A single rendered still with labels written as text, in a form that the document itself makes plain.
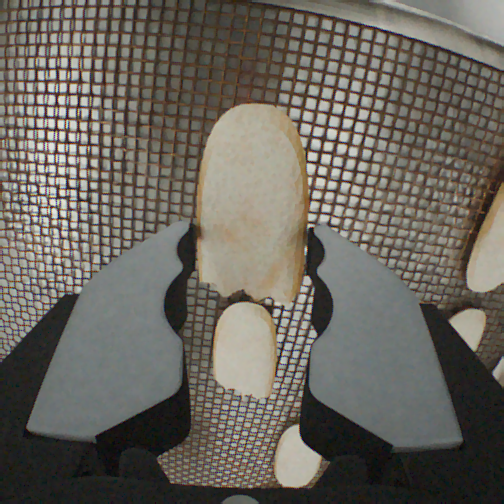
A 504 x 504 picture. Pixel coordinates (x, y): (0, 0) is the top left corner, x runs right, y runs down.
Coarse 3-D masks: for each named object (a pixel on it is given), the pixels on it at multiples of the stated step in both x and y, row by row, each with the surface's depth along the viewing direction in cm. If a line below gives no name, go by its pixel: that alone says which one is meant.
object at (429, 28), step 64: (0, 0) 14; (192, 0) 15; (256, 0) 14; (320, 0) 14; (384, 0) 13; (128, 64) 16; (192, 64) 16; (448, 64) 16; (64, 128) 17; (0, 192) 19; (448, 192) 19; (64, 256) 21; (448, 256) 21; (192, 384) 26; (192, 448) 30; (256, 448) 30
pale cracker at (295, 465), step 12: (288, 432) 28; (288, 444) 28; (300, 444) 28; (276, 456) 30; (288, 456) 29; (300, 456) 29; (312, 456) 29; (276, 468) 30; (288, 468) 30; (300, 468) 30; (312, 468) 30; (288, 480) 31; (300, 480) 31
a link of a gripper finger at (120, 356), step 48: (192, 240) 12; (96, 288) 9; (144, 288) 9; (96, 336) 8; (144, 336) 8; (48, 384) 7; (96, 384) 7; (144, 384) 7; (48, 432) 6; (96, 432) 6; (144, 432) 6
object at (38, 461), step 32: (64, 320) 8; (32, 352) 7; (0, 384) 6; (32, 384) 6; (0, 416) 6; (0, 448) 5; (32, 448) 5; (64, 448) 5; (96, 448) 6; (0, 480) 5; (32, 480) 5
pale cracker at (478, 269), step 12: (492, 204) 19; (492, 216) 19; (492, 228) 19; (480, 240) 19; (492, 240) 19; (480, 252) 20; (492, 252) 19; (468, 264) 21; (480, 264) 20; (492, 264) 20; (468, 276) 21; (480, 276) 20; (492, 276) 20; (480, 288) 21; (492, 288) 21
